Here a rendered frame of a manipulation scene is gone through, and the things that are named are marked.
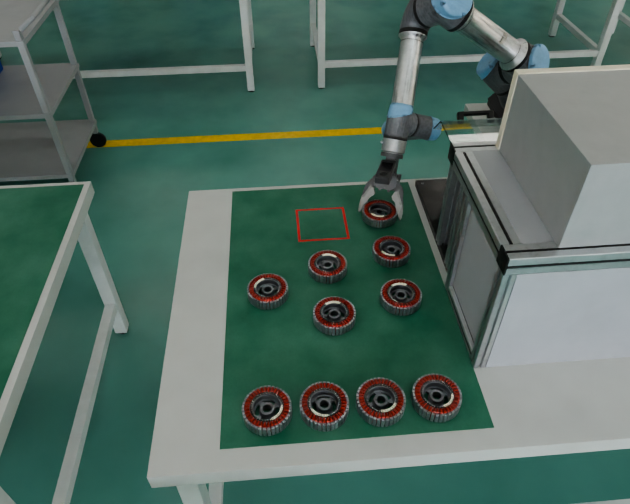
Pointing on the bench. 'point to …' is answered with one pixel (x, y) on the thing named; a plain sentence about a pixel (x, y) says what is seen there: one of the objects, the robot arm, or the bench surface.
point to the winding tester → (583, 150)
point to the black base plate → (432, 200)
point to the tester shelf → (525, 220)
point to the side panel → (476, 287)
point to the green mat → (387, 324)
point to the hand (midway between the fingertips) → (379, 215)
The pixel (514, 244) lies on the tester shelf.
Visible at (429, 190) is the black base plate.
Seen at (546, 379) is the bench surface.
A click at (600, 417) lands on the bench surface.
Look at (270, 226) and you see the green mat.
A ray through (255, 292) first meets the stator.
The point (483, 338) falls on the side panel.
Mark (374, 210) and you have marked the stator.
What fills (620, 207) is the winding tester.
